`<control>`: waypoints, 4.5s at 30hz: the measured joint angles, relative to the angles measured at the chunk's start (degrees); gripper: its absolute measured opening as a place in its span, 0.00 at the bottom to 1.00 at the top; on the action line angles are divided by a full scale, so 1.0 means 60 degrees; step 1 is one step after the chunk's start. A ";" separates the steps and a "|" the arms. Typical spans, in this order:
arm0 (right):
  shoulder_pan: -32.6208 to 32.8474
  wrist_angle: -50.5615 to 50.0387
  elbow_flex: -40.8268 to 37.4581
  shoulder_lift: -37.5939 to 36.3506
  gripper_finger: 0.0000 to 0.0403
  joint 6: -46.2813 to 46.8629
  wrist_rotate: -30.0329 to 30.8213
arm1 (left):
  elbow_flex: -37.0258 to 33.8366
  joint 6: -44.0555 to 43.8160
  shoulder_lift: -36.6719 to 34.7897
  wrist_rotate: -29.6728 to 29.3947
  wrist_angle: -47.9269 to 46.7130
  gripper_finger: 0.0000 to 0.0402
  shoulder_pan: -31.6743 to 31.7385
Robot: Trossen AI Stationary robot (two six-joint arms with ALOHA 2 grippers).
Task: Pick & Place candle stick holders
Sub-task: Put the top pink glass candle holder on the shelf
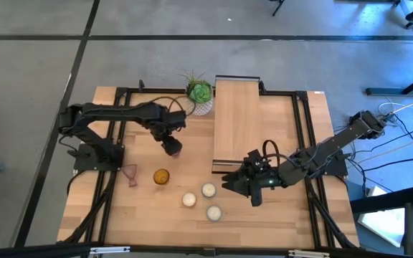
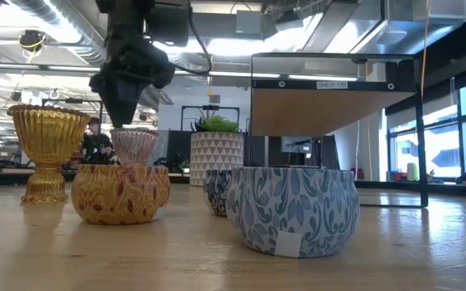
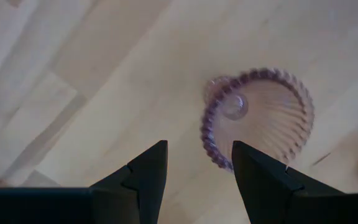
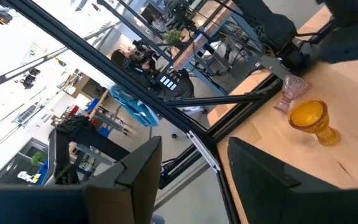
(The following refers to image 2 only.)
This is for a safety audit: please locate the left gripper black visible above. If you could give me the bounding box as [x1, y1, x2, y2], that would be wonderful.
[89, 39, 176, 128]

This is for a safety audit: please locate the pink glass candlestick holder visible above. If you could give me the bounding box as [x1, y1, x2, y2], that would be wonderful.
[109, 128, 159, 167]

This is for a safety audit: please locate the amber glass candlestick holder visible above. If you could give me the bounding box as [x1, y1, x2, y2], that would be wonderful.
[6, 103, 91, 205]

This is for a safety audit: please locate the orange patterned candle tin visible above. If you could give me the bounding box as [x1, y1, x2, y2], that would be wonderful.
[70, 163, 172, 226]

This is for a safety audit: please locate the small blue patterned candle tin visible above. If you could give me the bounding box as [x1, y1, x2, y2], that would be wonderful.
[203, 169, 234, 217]

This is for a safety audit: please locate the large blue patterned candle tin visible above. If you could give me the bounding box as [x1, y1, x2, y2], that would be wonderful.
[225, 166, 361, 259]

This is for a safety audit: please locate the long ceiling light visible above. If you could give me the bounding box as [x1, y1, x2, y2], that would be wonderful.
[0, 61, 104, 74]

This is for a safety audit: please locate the succulent in white patterned pot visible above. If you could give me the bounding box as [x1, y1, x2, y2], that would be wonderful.
[189, 114, 245, 188]

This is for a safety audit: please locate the grey ceiling junction box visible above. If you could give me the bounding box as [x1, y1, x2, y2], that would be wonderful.
[235, 9, 264, 36]

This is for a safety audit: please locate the background computer monitor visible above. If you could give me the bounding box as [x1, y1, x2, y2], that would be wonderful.
[279, 136, 314, 155]

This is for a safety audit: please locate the white shelf label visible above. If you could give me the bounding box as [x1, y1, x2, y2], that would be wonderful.
[316, 81, 349, 91]

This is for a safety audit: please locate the green and white cylinder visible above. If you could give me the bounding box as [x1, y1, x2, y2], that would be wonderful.
[405, 162, 421, 183]

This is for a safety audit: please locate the black background rig frame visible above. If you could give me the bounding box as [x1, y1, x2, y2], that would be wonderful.
[180, 104, 241, 133]

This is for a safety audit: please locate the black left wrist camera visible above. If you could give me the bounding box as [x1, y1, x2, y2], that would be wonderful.
[146, 0, 191, 47]

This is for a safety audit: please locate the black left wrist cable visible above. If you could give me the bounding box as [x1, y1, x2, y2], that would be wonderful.
[174, 11, 214, 77]

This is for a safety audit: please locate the black ceiling cord reel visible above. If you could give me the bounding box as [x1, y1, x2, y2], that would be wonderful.
[17, 28, 48, 53]

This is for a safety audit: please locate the wooden shelf with black frame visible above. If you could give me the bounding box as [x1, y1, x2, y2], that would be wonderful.
[250, 52, 430, 209]

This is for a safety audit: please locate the yellow hanging cable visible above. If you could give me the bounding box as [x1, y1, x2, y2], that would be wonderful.
[419, 0, 432, 99]

